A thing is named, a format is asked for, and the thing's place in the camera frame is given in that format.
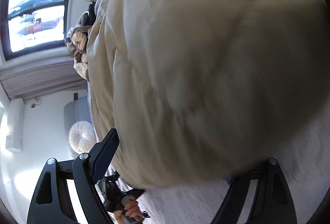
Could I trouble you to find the beige puffer jacket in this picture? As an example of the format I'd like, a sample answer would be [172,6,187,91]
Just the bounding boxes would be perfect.
[86,0,330,190]

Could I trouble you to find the striped cream clothing pile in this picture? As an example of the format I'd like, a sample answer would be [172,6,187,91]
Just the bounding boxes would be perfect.
[64,11,94,81]

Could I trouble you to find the person's left hand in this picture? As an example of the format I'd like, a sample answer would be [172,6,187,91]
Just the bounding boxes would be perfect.
[114,196,143,224]

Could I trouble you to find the lavender quilted bedspread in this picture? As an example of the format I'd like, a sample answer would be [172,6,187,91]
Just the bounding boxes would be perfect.
[94,0,330,224]

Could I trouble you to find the round white pleated cushion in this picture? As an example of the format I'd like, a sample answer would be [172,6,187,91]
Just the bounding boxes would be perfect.
[68,121,97,154]

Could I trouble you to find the grey quilted headboard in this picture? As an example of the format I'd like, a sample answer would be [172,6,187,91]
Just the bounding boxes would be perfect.
[64,97,92,134]

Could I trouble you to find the grey pleated curtain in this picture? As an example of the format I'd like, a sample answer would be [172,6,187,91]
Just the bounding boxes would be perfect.
[1,56,87,100]

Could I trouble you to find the window with dark frame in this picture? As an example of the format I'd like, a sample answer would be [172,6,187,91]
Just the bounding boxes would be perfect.
[1,0,69,61]

